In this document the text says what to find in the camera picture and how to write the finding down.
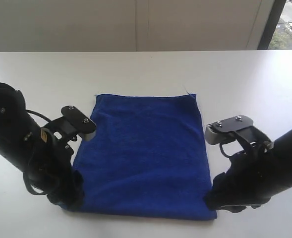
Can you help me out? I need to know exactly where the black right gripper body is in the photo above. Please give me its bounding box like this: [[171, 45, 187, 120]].
[[217, 146, 275, 211]]

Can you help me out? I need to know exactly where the dark window frame post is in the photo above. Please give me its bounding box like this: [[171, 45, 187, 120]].
[[257, 0, 286, 50]]

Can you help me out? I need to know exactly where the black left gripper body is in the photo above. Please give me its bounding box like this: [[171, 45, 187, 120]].
[[0, 119, 73, 198]]

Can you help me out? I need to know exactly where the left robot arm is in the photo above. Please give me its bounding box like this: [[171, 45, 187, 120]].
[[0, 83, 84, 210]]

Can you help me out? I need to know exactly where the right black cable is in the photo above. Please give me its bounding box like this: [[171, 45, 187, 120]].
[[219, 142, 292, 199]]

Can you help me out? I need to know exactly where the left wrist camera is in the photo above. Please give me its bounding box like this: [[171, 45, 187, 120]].
[[44, 106, 97, 145]]

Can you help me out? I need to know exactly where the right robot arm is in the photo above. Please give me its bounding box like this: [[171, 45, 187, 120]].
[[204, 115, 292, 213]]

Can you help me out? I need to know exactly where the blue towel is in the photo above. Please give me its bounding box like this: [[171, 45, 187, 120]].
[[73, 94, 217, 221]]

